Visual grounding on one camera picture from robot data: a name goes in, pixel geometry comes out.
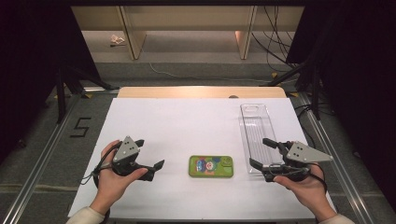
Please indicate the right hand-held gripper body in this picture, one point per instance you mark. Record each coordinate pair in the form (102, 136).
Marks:
(303, 154)

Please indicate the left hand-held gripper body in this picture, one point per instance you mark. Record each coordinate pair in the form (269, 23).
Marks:
(126, 151)

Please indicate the clear plastic tray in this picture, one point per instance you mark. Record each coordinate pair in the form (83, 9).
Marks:
(257, 124)

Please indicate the person's right hand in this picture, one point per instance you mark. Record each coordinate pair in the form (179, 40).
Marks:
(308, 189)

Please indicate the person's left hand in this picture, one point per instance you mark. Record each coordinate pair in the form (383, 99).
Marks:
(110, 183)

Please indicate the white table mat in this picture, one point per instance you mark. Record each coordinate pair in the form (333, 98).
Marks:
(186, 130)

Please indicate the small dark round object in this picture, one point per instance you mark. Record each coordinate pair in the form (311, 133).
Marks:
(233, 96)

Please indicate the black metal stand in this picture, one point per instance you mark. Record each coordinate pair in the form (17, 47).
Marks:
(316, 93)
(61, 93)

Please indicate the wooden table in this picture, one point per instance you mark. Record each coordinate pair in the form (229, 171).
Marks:
(186, 92)

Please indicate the black curtain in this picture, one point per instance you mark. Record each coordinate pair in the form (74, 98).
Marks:
(34, 62)
(361, 77)

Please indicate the crumpled white paper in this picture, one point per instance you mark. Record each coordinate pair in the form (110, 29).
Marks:
(117, 39)

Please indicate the beige shelf unit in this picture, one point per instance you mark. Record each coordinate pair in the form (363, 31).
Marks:
(186, 18)

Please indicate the aluminium floor rail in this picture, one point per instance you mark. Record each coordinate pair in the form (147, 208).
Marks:
(37, 174)
(339, 161)

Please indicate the short aluminium rail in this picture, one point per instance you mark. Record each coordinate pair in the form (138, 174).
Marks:
(99, 89)

